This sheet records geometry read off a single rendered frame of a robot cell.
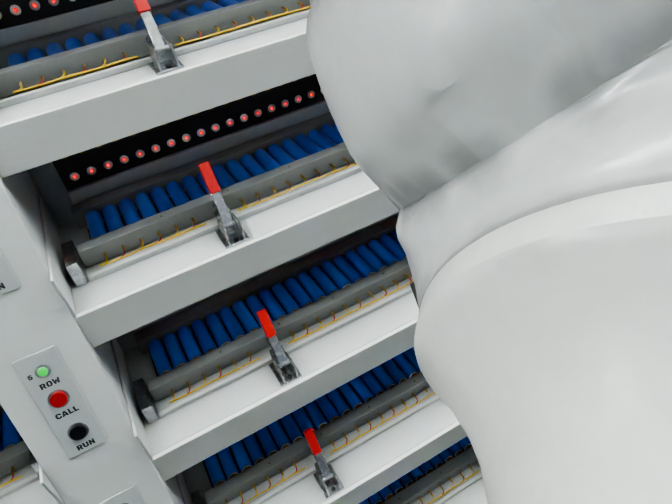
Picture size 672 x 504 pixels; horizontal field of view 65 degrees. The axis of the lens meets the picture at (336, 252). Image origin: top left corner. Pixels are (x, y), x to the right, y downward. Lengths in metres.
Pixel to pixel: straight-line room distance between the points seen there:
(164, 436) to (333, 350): 0.23
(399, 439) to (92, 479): 0.41
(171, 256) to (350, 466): 0.39
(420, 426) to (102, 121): 0.58
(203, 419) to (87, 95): 0.38
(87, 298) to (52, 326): 0.04
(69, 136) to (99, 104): 0.04
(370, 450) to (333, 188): 0.38
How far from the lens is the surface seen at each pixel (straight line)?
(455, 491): 0.98
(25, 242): 0.57
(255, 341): 0.70
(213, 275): 0.60
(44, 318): 0.59
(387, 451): 0.81
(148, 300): 0.59
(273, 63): 0.59
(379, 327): 0.71
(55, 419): 0.63
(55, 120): 0.56
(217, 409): 0.68
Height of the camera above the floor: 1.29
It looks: 21 degrees down
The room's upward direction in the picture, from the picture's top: 18 degrees counter-clockwise
